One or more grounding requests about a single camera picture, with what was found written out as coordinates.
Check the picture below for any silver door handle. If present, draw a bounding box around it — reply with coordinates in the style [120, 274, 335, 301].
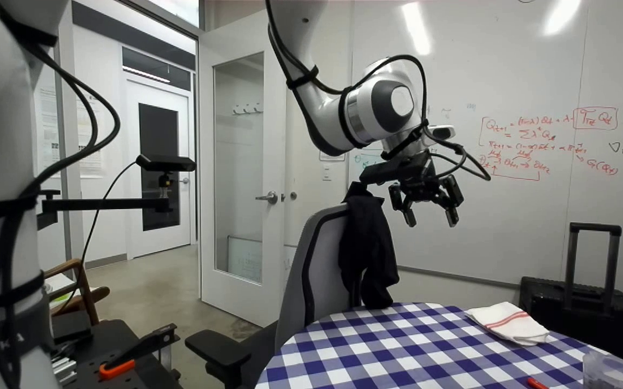
[253, 190, 280, 208]

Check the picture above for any clear plastic cup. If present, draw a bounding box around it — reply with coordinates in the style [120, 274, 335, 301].
[580, 348, 623, 389]

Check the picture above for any grey mesh office chair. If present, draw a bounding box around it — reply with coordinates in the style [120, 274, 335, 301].
[184, 204, 382, 389]

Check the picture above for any orange handled clamp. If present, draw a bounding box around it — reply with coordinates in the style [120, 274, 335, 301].
[94, 322, 182, 383]

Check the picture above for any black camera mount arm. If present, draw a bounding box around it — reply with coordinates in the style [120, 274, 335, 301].
[34, 171, 182, 233]

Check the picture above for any wooden chair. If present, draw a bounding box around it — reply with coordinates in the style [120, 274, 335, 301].
[39, 258, 111, 327]

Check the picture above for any dark glass door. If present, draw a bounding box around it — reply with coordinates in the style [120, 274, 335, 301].
[135, 101, 182, 233]

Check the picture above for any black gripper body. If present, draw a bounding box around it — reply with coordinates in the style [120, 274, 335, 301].
[359, 154, 464, 205]

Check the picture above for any blue white checked tablecloth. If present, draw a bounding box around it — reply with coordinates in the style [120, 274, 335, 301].
[253, 301, 623, 389]

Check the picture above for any black camera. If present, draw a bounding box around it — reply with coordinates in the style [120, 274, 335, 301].
[133, 154, 199, 174]

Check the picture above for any black suitcase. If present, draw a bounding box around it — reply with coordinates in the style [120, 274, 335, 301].
[516, 221, 623, 365]

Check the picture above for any white red striped towel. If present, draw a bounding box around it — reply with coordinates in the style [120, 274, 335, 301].
[464, 301, 555, 348]

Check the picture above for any black shirt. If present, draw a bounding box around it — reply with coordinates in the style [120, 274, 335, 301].
[337, 180, 401, 312]

